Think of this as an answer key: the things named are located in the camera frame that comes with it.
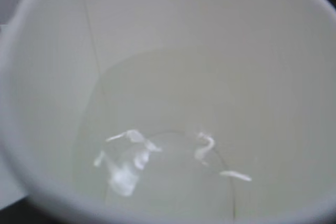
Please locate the white paper cup green print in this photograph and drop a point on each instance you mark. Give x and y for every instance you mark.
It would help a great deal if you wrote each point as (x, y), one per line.
(172, 111)

